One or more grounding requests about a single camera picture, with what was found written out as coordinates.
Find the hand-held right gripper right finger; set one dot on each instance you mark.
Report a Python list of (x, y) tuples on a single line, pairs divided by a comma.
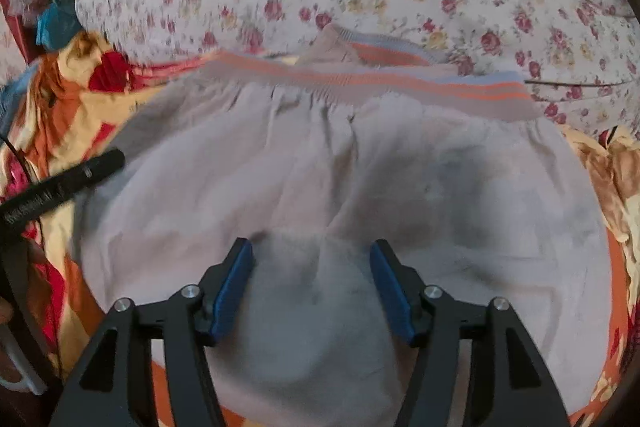
[(395, 292)]

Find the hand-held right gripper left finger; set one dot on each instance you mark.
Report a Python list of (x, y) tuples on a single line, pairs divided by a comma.
[(232, 292)]

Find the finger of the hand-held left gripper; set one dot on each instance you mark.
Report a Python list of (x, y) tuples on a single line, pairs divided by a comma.
[(70, 179)]

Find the grey zip jacket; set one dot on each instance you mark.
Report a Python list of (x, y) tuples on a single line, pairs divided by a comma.
[(325, 187)]

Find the orange red printed blanket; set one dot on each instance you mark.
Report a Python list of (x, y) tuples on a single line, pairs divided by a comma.
[(65, 117)]

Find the blue plastic bag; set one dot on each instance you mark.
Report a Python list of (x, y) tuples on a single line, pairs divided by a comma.
[(52, 14)]

